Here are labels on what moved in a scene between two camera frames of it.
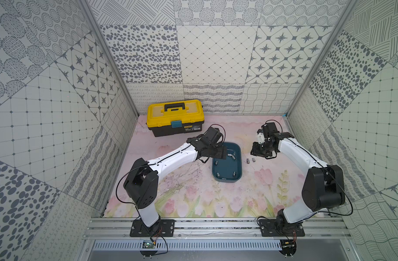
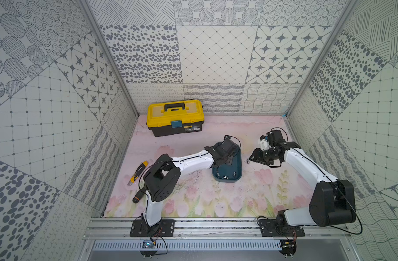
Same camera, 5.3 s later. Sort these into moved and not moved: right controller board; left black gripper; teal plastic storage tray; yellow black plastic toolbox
Moved: left black gripper
Not moved: teal plastic storage tray; yellow black plastic toolbox; right controller board
